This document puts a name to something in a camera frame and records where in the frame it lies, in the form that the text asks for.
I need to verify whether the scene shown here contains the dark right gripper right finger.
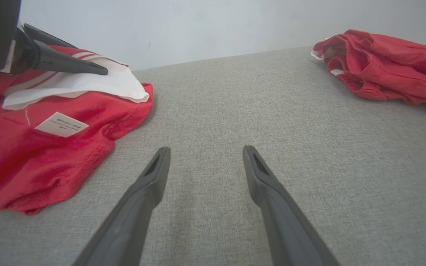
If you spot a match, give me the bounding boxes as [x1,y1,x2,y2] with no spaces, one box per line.
[243,145,341,266]

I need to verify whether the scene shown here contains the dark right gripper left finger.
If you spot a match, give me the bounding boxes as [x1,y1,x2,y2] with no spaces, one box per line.
[73,147,171,266]

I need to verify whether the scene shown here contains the red shorts with white trim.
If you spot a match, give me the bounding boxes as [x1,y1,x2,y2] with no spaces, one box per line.
[311,30,426,112]

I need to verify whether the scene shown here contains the red jersey with white sleeves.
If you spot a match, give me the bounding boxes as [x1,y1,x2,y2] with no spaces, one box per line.
[0,44,153,215]

